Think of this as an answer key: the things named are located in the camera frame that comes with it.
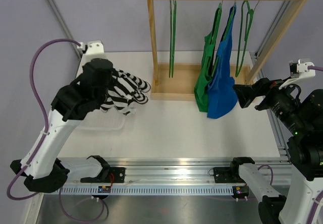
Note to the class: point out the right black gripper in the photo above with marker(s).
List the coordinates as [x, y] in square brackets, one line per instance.
[248, 93]

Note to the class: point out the striped black white tank top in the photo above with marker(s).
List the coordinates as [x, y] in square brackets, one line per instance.
[125, 93]

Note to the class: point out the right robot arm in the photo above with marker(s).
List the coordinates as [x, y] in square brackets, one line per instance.
[303, 119]

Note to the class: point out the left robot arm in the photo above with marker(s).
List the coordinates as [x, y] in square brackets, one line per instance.
[43, 171]

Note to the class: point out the blue tank top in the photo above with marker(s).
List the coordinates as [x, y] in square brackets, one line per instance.
[221, 99]

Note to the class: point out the green tank top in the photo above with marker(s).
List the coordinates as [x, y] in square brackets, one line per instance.
[204, 77]

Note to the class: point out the green hanger of blue top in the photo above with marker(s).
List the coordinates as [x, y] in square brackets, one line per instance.
[225, 45]

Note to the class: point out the empty green hanger front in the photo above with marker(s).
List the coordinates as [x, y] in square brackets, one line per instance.
[174, 27]

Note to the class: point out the empty green hanger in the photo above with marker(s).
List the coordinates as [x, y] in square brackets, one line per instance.
[174, 27]
[172, 12]

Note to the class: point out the empty green hanger back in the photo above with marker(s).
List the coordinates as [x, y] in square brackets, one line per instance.
[172, 12]

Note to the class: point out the white plastic basket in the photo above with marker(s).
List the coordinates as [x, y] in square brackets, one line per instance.
[100, 120]

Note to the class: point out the wooden clothes rack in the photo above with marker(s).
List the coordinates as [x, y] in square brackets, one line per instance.
[181, 86]

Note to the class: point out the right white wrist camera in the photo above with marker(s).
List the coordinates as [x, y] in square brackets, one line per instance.
[299, 71]

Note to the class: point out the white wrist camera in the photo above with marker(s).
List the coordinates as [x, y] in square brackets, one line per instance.
[299, 71]
[91, 50]

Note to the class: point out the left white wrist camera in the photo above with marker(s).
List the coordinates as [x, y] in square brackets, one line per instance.
[91, 50]

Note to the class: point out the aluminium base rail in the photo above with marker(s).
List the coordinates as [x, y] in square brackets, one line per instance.
[191, 171]

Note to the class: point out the white slotted cable duct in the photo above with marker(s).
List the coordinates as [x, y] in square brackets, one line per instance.
[152, 190]

